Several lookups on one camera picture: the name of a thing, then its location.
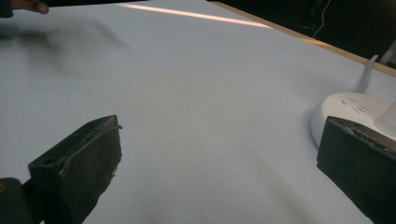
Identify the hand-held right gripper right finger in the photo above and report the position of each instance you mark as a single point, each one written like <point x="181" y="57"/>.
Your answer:
<point x="358" y="161"/>

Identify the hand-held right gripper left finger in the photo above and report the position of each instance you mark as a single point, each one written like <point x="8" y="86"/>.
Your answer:
<point x="77" y="168"/>

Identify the white round device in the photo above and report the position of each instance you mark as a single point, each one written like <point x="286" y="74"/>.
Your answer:
<point x="348" y="109"/>

